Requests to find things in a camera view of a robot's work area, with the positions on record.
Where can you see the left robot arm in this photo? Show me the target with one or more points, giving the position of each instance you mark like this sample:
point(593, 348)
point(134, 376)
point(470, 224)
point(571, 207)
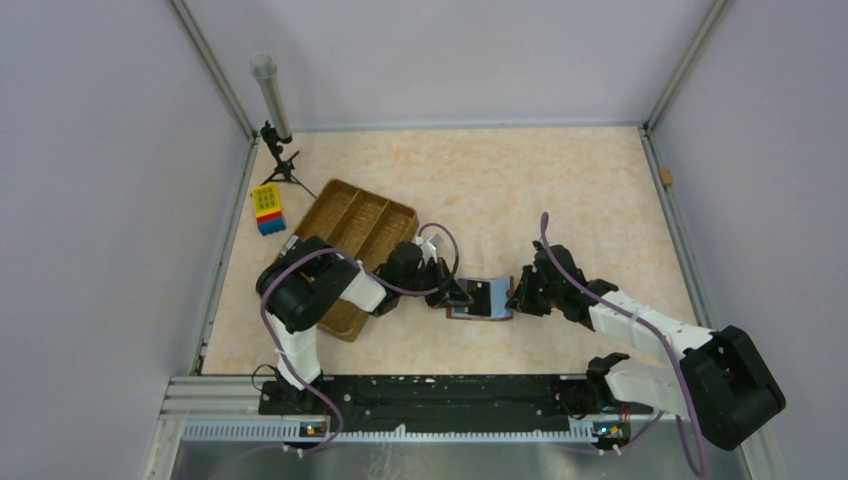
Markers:
point(298, 363)

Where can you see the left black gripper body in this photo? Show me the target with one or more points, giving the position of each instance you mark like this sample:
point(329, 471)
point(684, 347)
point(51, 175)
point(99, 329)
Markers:
point(429, 278)

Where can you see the colourful toy brick block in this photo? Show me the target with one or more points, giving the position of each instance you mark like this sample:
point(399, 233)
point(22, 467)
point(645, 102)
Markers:
point(268, 209)

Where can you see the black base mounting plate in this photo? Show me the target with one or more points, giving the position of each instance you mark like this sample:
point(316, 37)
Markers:
point(445, 403)

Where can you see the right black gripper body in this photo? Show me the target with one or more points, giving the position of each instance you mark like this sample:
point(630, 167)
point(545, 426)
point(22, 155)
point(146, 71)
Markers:
point(548, 295)

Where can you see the woven straw divided tray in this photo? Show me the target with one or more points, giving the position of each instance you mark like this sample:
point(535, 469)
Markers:
point(365, 226)

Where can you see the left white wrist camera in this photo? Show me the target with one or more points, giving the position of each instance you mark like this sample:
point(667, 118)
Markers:
point(429, 246)

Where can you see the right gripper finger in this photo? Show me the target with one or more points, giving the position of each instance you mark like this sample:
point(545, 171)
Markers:
point(527, 289)
point(522, 304)

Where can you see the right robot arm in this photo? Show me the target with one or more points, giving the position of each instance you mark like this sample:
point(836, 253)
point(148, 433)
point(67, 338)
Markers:
point(716, 379)

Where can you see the stack of credit cards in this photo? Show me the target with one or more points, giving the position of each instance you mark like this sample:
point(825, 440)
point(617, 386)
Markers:
point(291, 244)

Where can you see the small tan wall block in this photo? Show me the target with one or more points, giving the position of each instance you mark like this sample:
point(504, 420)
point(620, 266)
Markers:
point(666, 177)

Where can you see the grey tube on tripod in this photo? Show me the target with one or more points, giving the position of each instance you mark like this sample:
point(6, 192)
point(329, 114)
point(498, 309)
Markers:
point(276, 132)

